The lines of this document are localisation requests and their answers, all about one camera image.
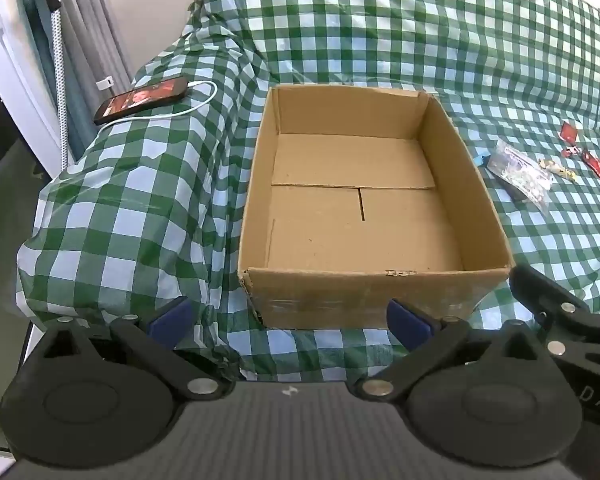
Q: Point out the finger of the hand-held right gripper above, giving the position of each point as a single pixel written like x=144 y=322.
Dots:
x=545 y=302

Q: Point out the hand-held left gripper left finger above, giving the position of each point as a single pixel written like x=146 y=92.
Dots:
x=172 y=317

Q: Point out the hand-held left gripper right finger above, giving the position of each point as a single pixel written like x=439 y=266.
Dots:
x=407 y=320

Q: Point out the cardboard box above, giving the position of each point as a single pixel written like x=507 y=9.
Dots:
x=330 y=240

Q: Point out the red square snack packet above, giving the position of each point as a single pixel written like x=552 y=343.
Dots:
x=570 y=131

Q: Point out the blue snack packet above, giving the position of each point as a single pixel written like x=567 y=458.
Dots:
x=480 y=159

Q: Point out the long red snack strip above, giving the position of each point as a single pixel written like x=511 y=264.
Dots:
x=595 y=165

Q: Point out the small colourful candy wrapper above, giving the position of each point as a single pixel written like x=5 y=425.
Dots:
x=559 y=170

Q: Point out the small red white wrapper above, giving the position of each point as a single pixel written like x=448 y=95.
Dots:
x=571 y=151

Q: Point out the clear plastic snack packet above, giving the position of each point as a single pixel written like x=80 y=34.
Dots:
x=517 y=167

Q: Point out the black smartphone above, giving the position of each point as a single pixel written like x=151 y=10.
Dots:
x=140 y=97

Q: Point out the white curtain clip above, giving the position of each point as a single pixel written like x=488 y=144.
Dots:
x=104 y=82

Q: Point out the green checked blanket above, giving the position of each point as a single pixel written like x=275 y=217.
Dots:
x=380 y=35

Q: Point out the grey curtain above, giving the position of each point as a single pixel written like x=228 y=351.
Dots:
x=95 y=20

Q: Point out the white window frame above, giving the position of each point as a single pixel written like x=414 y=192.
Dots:
x=10 y=60

